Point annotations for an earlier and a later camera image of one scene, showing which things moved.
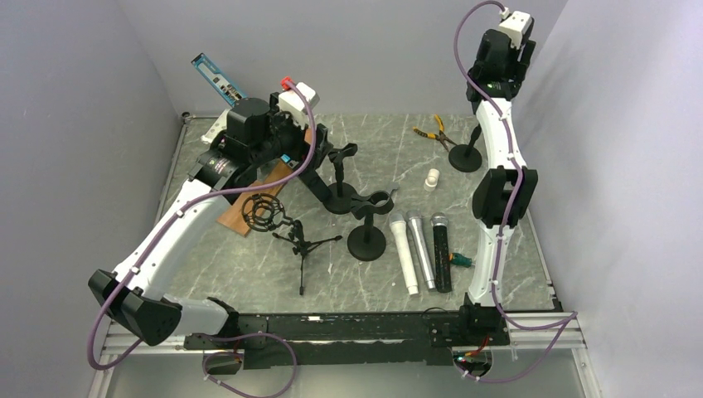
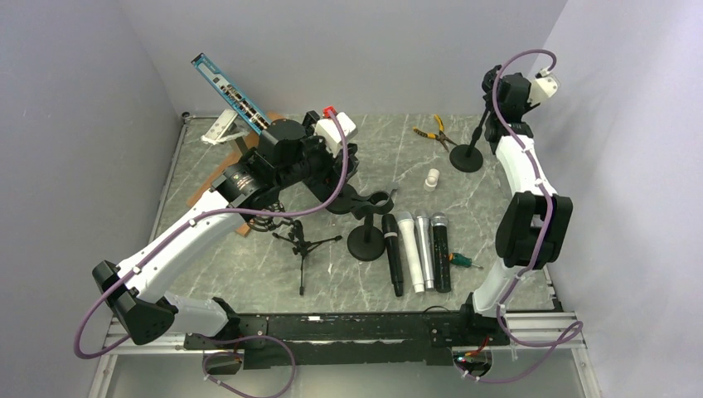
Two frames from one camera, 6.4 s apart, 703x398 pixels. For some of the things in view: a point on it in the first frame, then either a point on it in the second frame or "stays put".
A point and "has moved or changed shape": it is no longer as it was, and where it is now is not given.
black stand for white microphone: (340, 194) stays put
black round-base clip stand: (368, 242) stays put
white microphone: (399, 231) has moved or changed shape
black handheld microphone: (439, 221) stays put
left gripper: (322, 147) -> (332, 176)
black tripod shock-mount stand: (264, 212) stays put
